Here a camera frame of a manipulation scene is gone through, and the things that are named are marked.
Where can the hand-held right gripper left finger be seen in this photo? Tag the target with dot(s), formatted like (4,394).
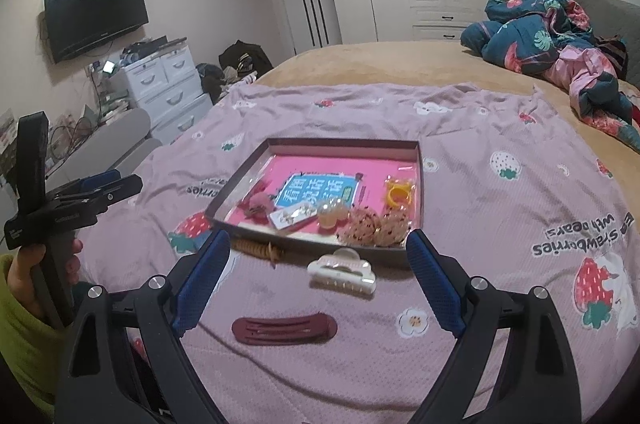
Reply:
(200,286)

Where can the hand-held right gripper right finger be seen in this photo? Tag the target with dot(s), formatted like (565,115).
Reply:
(435,286)

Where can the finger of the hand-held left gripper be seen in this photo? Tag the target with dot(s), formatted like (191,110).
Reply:
(100,181)
(112,194)

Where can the wooden hair comb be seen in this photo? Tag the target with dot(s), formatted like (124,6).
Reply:
(257,248)

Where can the cream claw clip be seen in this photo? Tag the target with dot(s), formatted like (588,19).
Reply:
(342,274)

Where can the maroon hair clip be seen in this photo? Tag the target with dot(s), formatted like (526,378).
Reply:
(285,329)

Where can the beige dotted bow scrunchie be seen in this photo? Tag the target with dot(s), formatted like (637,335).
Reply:
(362,224)

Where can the brown cardboard box tray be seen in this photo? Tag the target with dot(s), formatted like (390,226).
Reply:
(240,184)

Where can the white earring card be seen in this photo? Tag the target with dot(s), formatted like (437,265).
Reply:
(292,218)

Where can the person's left forearm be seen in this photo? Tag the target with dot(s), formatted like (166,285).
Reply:
(20,349)

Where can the person's left hand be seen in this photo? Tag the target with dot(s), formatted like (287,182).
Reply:
(22,271)

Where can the grey padded chair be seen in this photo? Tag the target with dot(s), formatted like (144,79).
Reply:
(105,143)

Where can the purple strawberry print blanket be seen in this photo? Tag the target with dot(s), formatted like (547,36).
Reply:
(500,204)

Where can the lit small screen device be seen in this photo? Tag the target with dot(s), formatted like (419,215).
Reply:
(108,66)

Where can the white drawer chest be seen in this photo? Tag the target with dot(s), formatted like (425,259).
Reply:
(165,83)

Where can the dark clothes pile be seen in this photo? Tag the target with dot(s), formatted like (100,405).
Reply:
(210,78)

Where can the dark bag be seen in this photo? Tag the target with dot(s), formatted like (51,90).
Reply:
(245,56)

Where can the tan bed sheet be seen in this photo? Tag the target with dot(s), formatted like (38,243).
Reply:
(400,58)

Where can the teal floral quilt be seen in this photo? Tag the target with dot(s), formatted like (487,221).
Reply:
(550,28)

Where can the grey headboard cushion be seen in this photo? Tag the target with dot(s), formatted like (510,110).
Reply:
(605,18)

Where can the black wall television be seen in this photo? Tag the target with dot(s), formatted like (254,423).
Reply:
(95,13)

